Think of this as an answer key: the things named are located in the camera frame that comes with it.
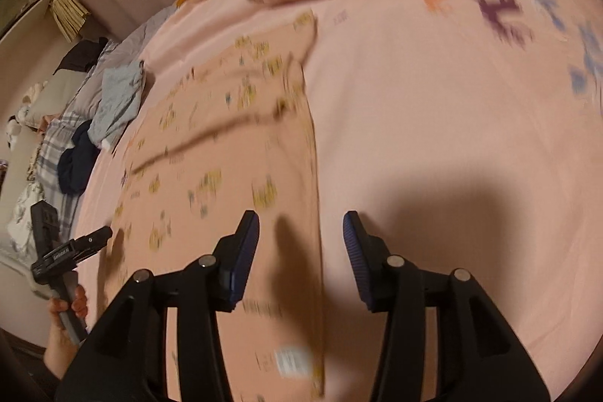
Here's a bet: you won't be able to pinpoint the dark navy cloth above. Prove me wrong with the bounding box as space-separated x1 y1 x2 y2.
57 119 103 196

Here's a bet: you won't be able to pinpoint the person's left hand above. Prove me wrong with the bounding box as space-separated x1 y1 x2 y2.
48 285 90 349

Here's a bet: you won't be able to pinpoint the grey cloth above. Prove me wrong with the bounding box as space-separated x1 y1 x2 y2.
87 60 147 149

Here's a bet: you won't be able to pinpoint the pink animal print bedsheet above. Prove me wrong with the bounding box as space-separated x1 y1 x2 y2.
70 0 603 402

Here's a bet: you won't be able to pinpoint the person's left forearm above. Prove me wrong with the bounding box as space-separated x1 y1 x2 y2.
42 335 84 386

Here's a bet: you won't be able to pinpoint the stack of papers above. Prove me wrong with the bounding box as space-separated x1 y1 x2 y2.
49 0 91 43

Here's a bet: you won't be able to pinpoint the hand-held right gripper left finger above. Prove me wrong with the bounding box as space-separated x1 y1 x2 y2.
55 210 261 402

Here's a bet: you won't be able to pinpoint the pink cartoon print pants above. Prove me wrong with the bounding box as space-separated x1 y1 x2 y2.
96 9 327 402

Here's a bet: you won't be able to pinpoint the white shelf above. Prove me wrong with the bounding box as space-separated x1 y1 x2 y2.
0 0 54 50

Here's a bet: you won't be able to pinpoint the floral white bedding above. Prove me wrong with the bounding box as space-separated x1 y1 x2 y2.
6 189 49 262

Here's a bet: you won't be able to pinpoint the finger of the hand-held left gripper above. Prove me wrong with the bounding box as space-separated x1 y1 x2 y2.
70 226 114 264

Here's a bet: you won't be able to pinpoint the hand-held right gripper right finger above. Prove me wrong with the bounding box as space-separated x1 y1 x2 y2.
343 210 549 402

